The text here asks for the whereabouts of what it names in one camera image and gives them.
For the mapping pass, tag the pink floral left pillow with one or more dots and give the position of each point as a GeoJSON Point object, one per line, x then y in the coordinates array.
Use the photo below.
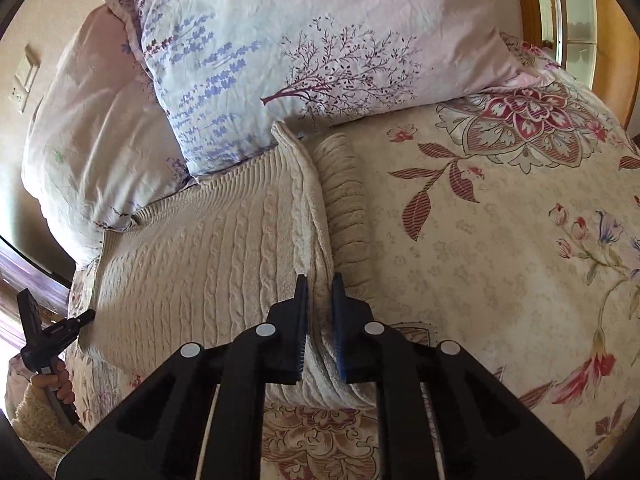
{"type": "Point", "coordinates": [99, 147]}

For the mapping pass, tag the person left hand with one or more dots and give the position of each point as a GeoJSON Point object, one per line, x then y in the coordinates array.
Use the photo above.
{"type": "Point", "coordinates": [58, 380]}

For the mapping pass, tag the blue pink floral right pillow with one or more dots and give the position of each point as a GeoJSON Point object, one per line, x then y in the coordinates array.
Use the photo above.
{"type": "Point", "coordinates": [224, 71]}

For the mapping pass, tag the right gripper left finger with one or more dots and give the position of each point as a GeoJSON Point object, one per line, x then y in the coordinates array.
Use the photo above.
{"type": "Point", "coordinates": [199, 415]}

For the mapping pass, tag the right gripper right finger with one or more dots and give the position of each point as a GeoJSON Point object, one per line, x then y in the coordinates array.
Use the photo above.
{"type": "Point", "coordinates": [441, 414]}

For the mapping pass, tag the white wall switch plate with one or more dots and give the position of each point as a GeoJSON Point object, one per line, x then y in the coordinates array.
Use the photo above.
{"type": "Point", "coordinates": [23, 79]}

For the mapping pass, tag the wooden glass-panel headboard cabinet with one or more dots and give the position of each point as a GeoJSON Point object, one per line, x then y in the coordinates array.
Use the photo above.
{"type": "Point", "coordinates": [595, 42]}

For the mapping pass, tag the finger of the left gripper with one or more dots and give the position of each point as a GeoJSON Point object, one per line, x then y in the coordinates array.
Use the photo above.
{"type": "Point", "coordinates": [75, 322]}
{"type": "Point", "coordinates": [29, 315]}

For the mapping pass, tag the cream fleece left sleeve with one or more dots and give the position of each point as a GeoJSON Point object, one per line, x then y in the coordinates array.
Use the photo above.
{"type": "Point", "coordinates": [42, 432]}

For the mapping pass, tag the floral quilt bedspread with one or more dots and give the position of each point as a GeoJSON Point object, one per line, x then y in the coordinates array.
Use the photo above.
{"type": "Point", "coordinates": [507, 221]}

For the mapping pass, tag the beige cable-knit sweater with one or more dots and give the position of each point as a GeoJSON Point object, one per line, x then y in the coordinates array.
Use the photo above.
{"type": "Point", "coordinates": [207, 263]}

